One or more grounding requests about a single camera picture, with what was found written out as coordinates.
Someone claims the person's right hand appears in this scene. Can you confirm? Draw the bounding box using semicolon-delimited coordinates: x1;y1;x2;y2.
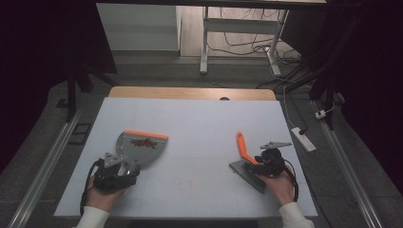
258;168;296;207

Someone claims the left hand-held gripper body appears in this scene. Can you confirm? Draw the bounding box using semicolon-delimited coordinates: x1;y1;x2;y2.
92;152;141;192

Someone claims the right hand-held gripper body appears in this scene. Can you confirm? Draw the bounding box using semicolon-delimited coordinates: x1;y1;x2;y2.
256;141;294;179

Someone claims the person's left hand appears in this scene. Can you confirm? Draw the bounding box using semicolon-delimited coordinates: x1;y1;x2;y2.
85;175;126;213

